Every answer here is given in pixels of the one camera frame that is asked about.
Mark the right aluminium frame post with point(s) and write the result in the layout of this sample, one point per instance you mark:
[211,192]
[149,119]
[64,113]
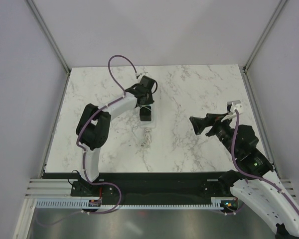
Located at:
[265,33]

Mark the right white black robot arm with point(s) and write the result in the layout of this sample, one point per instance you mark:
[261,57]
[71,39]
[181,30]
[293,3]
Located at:
[254,180]

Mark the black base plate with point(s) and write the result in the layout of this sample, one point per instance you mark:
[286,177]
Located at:
[225,177]

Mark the black cube plug adapter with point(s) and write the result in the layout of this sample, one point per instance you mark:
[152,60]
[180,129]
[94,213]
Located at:
[145,113]

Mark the white power strip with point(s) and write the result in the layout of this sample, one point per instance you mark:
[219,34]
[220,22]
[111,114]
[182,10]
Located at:
[151,124]

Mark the aluminium frame post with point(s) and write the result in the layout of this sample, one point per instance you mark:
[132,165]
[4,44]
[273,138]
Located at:
[265,33]
[48,35]

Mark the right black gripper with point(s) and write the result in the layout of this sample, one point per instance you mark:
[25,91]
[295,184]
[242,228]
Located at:
[199,123]

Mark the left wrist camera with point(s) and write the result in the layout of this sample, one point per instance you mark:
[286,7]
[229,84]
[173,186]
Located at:
[141,74]

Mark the white slotted cable duct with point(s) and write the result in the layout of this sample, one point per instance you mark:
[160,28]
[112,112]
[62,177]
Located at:
[96,203]

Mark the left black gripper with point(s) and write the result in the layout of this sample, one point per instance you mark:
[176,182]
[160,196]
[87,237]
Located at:
[151,100]

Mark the aluminium front rail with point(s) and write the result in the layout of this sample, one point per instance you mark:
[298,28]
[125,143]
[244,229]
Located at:
[40,188]

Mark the left aluminium frame post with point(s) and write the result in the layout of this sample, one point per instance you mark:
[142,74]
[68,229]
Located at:
[48,35]

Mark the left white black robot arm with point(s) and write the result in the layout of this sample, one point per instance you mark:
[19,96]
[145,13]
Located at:
[94,124]

